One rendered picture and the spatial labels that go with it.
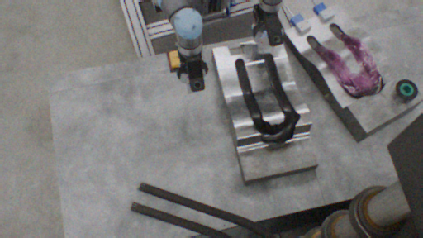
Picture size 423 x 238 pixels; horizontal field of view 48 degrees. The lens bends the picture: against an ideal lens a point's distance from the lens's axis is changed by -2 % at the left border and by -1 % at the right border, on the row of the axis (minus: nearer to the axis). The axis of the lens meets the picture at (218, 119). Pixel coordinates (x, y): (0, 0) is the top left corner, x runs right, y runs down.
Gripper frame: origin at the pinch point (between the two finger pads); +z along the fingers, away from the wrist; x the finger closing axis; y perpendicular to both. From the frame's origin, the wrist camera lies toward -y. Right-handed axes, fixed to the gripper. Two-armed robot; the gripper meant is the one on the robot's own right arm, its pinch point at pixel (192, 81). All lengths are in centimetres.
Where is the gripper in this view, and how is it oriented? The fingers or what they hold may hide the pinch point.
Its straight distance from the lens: 166.0
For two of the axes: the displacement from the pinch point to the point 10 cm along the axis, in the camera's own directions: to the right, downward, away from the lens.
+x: -9.7, 2.0, -1.0
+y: -2.3, -9.1, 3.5
